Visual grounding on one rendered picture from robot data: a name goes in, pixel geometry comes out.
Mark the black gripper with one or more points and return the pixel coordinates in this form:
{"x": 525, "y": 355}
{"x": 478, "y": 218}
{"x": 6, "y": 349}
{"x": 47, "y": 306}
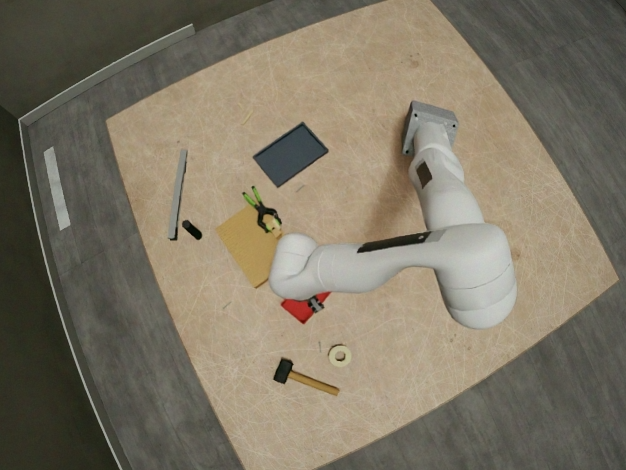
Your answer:
{"x": 316, "y": 306}

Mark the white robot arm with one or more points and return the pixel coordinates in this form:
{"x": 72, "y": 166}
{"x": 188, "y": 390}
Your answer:
{"x": 471, "y": 259}

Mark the red shallow tray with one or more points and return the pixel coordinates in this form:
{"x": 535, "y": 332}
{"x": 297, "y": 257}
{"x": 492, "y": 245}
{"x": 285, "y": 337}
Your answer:
{"x": 301, "y": 310}

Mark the black-headed mallet with wooden handle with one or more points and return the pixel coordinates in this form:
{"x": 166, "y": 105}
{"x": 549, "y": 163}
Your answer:
{"x": 284, "y": 371}

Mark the tan wood-grain board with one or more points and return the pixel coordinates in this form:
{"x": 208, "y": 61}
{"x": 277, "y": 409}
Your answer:
{"x": 250, "y": 246}

